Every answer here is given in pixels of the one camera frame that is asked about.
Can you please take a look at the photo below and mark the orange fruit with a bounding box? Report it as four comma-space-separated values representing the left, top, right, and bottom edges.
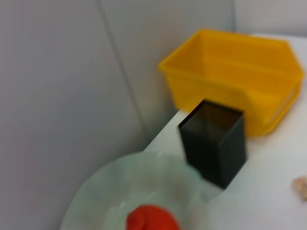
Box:
126, 204, 180, 230

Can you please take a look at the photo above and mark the black mesh pen holder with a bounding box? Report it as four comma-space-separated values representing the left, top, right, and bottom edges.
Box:
177, 98, 248, 190

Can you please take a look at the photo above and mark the tan eraser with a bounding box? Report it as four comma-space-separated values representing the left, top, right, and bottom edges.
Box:
292, 176, 307, 201

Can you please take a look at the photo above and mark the pale green wavy glass bowl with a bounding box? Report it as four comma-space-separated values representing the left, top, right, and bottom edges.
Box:
59, 151, 212, 230

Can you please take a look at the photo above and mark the yellow plastic bin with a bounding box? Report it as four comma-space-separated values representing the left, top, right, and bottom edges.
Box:
157, 28, 305, 137

